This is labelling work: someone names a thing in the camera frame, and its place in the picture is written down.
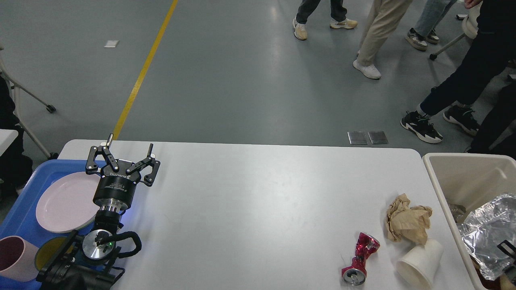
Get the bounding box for white rolling chair base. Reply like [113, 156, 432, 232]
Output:
[0, 44, 59, 160]

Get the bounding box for person at left edge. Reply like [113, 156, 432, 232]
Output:
[0, 77, 33, 195]

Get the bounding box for aluminium foil tray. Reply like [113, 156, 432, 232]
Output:
[458, 193, 516, 280]

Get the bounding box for rolling chair leg right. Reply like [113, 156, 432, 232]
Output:
[429, 2, 482, 61]

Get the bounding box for beige plastic bin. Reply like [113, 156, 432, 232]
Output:
[422, 153, 516, 290]

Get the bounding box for crushed red soda can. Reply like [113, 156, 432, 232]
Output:
[341, 232, 380, 285]

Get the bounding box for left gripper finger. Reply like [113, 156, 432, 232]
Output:
[126, 144, 161, 187]
[85, 134, 120, 176]

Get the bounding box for pink plate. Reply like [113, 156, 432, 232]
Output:
[35, 172, 100, 233]

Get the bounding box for person in dark clothes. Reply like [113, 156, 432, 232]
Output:
[400, 0, 515, 153]

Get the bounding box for white paper cup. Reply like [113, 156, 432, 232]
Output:
[395, 238, 444, 290]

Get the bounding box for metal floor socket plate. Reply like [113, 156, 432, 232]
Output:
[347, 131, 368, 145]

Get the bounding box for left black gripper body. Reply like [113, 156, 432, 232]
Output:
[93, 159, 141, 210]

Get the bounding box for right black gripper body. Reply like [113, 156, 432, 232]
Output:
[506, 264, 516, 284]

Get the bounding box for dark teal mug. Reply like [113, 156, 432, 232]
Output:
[34, 236, 67, 271]

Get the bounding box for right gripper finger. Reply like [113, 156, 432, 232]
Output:
[497, 240, 516, 259]

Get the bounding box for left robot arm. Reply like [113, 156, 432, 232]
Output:
[36, 134, 160, 290]

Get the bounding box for person in dark trousers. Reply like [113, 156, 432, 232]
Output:
[292, 0, 358, 41]

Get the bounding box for white paper on floor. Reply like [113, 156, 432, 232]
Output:
[104, 40, 119, 48]

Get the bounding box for crumpled clear plastic wrap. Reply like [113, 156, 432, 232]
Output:
[447, 202, 468, 224]

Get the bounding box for pink mug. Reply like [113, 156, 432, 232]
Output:
[0, 236, 39, 282]

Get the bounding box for person in light jeans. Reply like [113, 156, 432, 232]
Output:
[406, 0, 457, 51]

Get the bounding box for brown paper bag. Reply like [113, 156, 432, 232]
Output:
[472, 261, 516, 290]

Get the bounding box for person in beige trousers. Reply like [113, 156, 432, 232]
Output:
[353, 0, 412, 79]

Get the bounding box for crumpled brown paper ball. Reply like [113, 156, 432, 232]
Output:
[385, 193, 433, 245]

